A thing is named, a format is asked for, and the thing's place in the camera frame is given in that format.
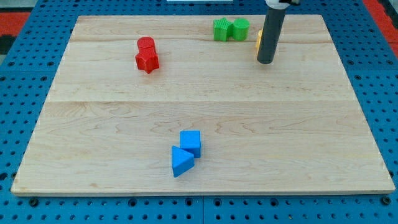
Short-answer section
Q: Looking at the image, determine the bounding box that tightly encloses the light wooden board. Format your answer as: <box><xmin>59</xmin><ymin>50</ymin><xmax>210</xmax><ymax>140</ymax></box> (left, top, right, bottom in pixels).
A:
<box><xmin>11</xmin><ymin>15</ymin><xmax>395</xmax><ymax>197</ymax></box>

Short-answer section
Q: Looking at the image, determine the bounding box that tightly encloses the blue triangular prism block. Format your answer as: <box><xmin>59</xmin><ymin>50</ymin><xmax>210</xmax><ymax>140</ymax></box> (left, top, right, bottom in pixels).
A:
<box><xmin>171</xmin><ymin>146</ymin><xmax>195</xmax><ymax>177</ymax></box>

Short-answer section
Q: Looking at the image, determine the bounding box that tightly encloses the yellow hexagon block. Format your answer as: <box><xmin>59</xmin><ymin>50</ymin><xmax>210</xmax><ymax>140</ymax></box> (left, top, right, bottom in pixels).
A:
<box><xmin>256</xmin><ymin>29</ymin><xmax>263</xmax><ymax>50</ymax></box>

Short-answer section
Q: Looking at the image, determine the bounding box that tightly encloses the red star block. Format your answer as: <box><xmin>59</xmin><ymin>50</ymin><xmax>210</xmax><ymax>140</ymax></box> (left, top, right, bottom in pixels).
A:
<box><xmin>135</xmin><ymin>49</ymin><xmax>160</xmax><ymax>74</ymax></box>

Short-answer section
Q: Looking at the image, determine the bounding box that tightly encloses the green star block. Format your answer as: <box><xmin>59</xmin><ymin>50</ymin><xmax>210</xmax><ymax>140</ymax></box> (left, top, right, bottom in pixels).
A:
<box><xmin>213</xmin><ymin>17</ymin><xmax>233</xmax><ymax>42</ymax></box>

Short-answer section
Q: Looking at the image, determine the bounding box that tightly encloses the blue cube block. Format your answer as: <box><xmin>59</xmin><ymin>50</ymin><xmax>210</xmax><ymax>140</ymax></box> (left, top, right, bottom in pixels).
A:
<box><xmin>180</xmin><ymin>130</ymin><xmax>201</xmax><ymax>158</ymax></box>

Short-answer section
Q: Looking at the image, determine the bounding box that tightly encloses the red cylinder block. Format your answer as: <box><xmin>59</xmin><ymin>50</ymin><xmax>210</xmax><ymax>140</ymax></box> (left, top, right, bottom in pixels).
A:
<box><xmin>137</xmin><ymin>36</ymin><xmax>156</xmax><ymax>54</ymax></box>

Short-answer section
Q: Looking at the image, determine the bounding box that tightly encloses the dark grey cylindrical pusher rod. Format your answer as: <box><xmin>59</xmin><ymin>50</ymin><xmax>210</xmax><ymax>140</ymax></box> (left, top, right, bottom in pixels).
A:
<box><xmin>257</xmin><ymin>7</ymin><xmax>286</xmax><ymax>64</ymax></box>

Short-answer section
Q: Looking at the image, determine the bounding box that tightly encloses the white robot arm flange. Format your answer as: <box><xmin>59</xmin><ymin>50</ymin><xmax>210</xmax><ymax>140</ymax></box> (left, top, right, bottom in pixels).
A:
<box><xmin>265</xmin><ymin>0</ymin><xmax>301</xmax><ymax>10</ymax></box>

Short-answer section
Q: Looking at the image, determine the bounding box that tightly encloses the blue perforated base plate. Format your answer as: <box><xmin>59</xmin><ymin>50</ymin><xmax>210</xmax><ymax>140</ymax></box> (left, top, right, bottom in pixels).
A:
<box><xmin>1</xmin><ymin>1</ymin><xmax>397</xmax><ymax>223</ymax></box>

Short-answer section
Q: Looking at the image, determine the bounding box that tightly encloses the green cylinder block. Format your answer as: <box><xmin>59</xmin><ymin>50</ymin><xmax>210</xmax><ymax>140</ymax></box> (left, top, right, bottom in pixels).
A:
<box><xmin>233</xmin><ymin>17</ymin><xmax>250</xmax><ymax>41</ymax></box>

